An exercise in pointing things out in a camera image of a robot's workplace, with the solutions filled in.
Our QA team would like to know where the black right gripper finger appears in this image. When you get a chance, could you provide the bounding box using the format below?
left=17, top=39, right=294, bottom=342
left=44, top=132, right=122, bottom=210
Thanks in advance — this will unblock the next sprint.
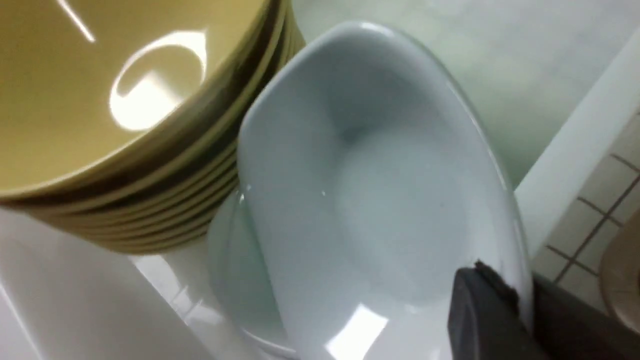
left=447, top=260, right=640, bottom=360

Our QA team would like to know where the white square dish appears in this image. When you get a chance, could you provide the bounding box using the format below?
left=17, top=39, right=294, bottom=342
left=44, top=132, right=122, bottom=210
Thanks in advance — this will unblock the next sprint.
left=238, top=21, right=534, bottom=360

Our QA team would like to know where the olive plastic bin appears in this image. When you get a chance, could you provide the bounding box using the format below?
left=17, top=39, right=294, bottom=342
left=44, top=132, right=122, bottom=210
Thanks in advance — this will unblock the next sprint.
left=599, top=210, right=640, bottom=334

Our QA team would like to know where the stack of white dishes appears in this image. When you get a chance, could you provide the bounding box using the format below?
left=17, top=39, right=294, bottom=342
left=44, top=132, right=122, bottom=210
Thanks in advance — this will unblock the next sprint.
left=206, top=189, right=299, bottom=360

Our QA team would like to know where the stack of yellow bowls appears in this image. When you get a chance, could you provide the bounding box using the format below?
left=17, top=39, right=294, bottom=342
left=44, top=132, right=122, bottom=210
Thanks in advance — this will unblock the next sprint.
left=0, top=0, right=306, bottom=255

